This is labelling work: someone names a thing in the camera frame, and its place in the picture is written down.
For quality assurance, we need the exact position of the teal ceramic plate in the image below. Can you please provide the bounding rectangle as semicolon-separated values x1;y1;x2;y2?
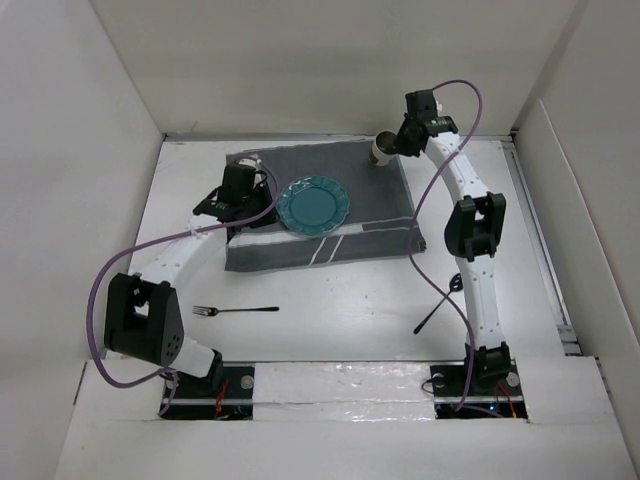
276;175;350;237

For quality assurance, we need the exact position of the silver metal fork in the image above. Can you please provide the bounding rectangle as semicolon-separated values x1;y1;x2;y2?
192;306;280;317

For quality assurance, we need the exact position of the dark metal spoon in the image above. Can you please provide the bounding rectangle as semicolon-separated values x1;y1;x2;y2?
413;273;463;335

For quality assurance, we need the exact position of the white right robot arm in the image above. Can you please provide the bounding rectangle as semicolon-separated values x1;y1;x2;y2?
394;113;511;394

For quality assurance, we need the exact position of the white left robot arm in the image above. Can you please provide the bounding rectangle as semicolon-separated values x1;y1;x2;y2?
103;167;277;397

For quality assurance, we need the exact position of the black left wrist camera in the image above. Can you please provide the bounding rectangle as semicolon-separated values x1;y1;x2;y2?
217;164;267;207

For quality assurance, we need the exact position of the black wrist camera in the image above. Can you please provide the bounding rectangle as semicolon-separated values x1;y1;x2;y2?
405;89;441;123
217;164;267;207

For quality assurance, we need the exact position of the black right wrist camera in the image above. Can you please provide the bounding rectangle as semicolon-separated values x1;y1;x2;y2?
405;89;441;123

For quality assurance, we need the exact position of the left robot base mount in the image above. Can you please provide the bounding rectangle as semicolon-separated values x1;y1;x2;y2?
159;362;255;421

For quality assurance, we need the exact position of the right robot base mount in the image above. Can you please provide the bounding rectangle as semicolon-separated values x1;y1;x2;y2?
421;362;528;420

